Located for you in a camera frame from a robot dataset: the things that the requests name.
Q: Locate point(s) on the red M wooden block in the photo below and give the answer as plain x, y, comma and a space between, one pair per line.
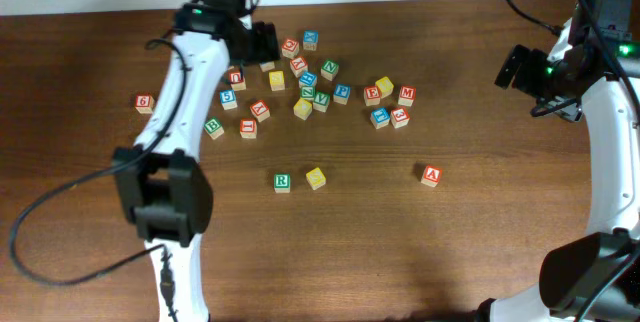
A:
407, 96

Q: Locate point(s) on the blue X wooden block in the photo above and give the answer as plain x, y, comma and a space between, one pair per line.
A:
310, 40

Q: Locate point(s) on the yellow right wooden block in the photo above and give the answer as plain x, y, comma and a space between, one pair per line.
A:
385, 87

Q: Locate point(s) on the red A wooden block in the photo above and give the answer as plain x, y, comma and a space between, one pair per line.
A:
431, 176

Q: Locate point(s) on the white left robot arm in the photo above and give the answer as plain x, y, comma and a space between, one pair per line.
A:
162, 189

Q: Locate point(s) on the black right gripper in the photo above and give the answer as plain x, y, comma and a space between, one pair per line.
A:
563, 96

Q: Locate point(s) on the yellow C wooden block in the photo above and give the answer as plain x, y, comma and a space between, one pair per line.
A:
303, 109

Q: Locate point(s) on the red Q wooden block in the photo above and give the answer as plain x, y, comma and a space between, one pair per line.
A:
290, 48

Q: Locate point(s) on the blue D wooden block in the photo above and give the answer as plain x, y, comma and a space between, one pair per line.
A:
267, 66

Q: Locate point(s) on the red U wooden block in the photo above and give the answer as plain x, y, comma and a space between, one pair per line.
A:
237, 81

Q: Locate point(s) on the blue P wooden block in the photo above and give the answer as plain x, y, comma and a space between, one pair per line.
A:
341, 94

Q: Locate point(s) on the blue H wooden block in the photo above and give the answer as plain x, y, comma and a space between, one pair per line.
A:
307, 79

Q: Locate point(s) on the red K wooden block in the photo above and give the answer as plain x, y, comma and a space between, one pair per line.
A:
260, 110

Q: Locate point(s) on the blue 5 wooden block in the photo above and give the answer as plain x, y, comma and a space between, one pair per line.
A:
228, 99

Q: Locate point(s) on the yellow middle wooden block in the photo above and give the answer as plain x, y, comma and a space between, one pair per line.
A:
276, 80

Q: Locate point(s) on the green N wooden block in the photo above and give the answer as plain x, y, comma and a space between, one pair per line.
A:
329, 69

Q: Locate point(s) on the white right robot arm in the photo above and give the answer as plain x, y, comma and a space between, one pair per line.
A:
595, 278

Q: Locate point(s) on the green V wooden block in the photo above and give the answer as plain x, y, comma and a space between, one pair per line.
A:
321, 101

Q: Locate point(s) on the yellow S wooden block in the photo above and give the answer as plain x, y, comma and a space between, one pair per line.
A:
316, 178

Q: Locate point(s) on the red E wooden block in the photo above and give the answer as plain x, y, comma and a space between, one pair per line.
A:
372, 95

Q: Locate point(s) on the green B wooden block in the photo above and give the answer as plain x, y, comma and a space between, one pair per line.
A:
214, 128

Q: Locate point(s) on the red 3 wooden block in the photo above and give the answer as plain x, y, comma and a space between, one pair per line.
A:
399, 117

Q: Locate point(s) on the green Z wooden block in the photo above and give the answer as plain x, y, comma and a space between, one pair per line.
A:
307, 93

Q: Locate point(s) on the green R wooden block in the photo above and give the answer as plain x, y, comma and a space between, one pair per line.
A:
282, 183

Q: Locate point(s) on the red I wooden block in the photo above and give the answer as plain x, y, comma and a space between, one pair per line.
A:
248, 128

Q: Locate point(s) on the red 6 wooden block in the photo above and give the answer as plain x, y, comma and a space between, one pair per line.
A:
144, 103

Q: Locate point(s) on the blue E wooden block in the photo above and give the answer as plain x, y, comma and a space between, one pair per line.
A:
380, 118

